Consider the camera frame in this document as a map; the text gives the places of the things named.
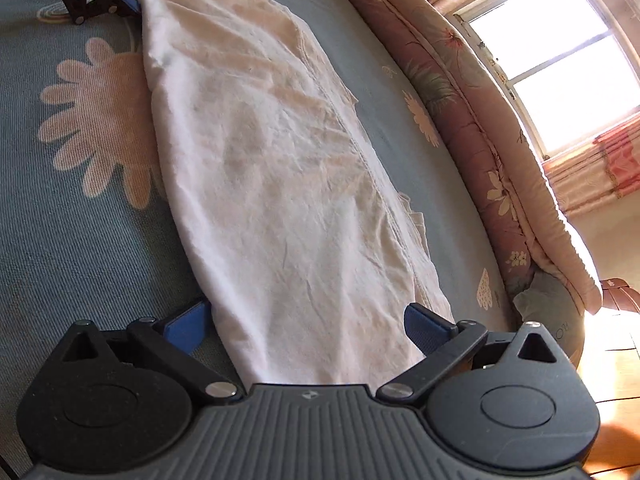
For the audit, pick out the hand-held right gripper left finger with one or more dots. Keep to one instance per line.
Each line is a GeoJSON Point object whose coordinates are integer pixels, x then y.
{"type": "Point", "coordinates": [187, 327]}

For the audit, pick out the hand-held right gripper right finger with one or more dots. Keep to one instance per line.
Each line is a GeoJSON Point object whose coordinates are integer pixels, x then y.
{"type": "Point", "coordinates": [425, 327]}

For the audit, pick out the white long-sleeved shirt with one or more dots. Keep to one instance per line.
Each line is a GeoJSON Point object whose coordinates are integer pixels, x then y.
{"type": "Point", "coordinates": [280, 185]}

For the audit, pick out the grey-blue printed pillow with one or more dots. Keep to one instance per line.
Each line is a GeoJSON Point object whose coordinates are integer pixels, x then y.
{"type": "Point", "coordinates": [545, 305]}

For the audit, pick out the wooden headboard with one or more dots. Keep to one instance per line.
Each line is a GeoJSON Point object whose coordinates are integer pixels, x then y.
{"type": "Point", "coordinates": [620, 292]}

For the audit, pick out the pink floral quilt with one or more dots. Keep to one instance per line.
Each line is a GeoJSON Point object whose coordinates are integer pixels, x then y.
{"type": "Point", "coordinates": [480, 135]}

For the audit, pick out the window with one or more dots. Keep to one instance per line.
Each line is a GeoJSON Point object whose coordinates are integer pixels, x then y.
{"type": "Point", "coordinates": [560, 60]}

